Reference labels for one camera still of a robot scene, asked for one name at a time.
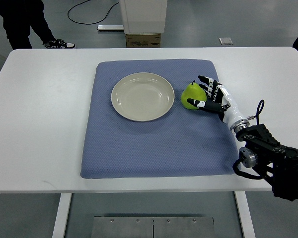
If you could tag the metal base plate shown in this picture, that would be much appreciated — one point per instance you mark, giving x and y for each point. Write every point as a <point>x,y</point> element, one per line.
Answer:
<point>153,227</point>

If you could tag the white left table leg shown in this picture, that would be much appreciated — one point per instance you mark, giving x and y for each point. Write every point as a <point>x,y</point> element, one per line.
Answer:
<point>62,215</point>

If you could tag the black white sneaker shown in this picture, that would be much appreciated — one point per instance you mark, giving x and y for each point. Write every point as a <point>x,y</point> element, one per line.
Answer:
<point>59,44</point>

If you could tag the white floor rail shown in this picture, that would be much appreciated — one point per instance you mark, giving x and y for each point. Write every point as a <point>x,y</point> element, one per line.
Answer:
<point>110,28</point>

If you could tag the white plastic bin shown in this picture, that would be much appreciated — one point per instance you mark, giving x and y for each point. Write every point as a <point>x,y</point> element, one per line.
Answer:
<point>143,16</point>

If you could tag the blue textured mat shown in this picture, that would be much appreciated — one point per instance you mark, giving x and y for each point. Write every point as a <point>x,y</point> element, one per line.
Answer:
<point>181,143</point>

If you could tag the grey floor outlet plate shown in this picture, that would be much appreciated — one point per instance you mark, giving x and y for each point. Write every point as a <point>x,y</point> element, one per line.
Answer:
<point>225,41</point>

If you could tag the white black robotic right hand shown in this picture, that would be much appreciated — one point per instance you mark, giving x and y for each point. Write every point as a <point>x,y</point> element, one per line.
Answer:
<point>220,102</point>

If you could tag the white table leg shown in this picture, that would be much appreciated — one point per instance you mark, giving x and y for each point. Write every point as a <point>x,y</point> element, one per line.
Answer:
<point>244,214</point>
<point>62,215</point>

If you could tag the person in black trousers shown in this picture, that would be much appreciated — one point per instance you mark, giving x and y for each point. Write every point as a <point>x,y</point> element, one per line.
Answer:
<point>19,17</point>

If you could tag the beige round plate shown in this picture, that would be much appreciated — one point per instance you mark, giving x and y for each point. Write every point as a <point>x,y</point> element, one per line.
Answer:
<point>142,96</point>

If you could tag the green pear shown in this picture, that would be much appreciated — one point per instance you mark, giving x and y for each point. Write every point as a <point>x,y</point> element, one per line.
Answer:
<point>193,91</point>

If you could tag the white right table leg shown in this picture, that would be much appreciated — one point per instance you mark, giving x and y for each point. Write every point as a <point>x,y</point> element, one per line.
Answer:
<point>244,214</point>

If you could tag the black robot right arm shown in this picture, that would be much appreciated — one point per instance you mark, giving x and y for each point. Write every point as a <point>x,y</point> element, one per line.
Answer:
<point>263,157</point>

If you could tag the brown cardboard box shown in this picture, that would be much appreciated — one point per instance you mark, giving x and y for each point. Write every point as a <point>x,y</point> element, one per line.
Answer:
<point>143,40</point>

